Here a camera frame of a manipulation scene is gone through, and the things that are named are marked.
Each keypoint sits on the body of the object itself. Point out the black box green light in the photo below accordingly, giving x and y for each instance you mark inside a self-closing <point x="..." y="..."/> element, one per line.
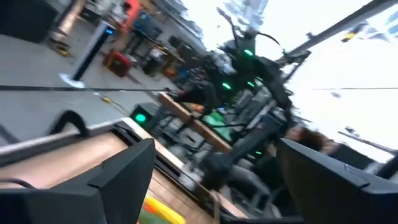
<point x="141" y="116"/>

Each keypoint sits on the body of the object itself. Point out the black cabinet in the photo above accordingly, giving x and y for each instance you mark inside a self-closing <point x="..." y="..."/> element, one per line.
<point x="25" y="18"/>

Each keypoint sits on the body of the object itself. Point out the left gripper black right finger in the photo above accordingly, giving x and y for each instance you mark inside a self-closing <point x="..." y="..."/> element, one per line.
<point x="335" y="199"/>

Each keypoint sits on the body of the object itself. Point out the yellow lemon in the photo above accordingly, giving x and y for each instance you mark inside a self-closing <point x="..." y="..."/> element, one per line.
<point x="164" y="211"/>

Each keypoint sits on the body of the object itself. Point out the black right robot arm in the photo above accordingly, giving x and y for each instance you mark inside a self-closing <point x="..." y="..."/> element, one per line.
<point x="267" y="71"/>

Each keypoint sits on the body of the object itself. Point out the red box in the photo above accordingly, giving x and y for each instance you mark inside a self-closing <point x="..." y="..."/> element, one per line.
<point x="117" y="63"/>

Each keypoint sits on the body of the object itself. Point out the floor stand with white base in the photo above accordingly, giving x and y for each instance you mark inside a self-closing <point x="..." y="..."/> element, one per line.
<point x="90" y="53"/>

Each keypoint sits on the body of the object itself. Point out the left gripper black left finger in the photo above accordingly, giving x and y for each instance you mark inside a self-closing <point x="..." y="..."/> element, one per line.
<point x="93" y="202"/>

